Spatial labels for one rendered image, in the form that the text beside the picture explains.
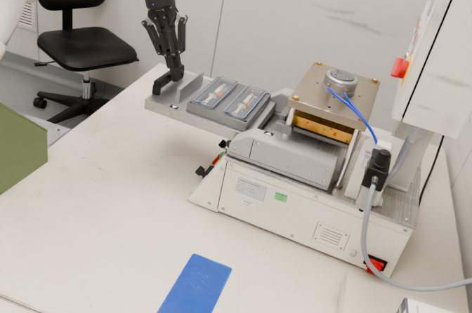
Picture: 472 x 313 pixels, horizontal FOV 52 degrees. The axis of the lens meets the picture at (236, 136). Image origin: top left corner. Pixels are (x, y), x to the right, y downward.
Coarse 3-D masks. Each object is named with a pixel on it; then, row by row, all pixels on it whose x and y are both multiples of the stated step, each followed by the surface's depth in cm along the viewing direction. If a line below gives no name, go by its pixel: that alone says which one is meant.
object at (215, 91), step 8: (216, 80) 133; (224, 80) 133; (232, 80) 134; (208, 88) 127; (216, 88) 128; (224, 88) 129; (200, 96) 123; (208, 96) 123; (216, 96) 124; (208, 104) 120
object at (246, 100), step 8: (248, 88) 132; (256, 88) 133; (240, 96) 127; (248, 96) 128; (256, 96) 128; (232, 104) 122; (240, 104) 123; (248, 104) 124; (232, 112) 118; (240, 112) 119
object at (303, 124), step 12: (300, 120) 111; (312, 120) 110; (324, 120) 112; (300, 132) 113; (312, 132) 112; (324, 132) 110; (336, 132) 109; (348, 132) 109; (336, 144) 110; (348, 144) 110
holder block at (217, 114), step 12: (240, 84) 135; (228, 96) 128; (264, 96) 131; (192, 108) 121; (204, 108) 120; (216, 108) 121; (216, 120) 120; (228, 120) 118; (240, 120) 118; (252, 120) 121
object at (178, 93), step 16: (192, 80) 129; (208, 80) 140; (160, 96) 126; (176, 96) 124; (192, 96) 129; (160, 112) 124; (176, 112) 122; (272, 112) 134; (208, 128) 121; (224, 128) 119
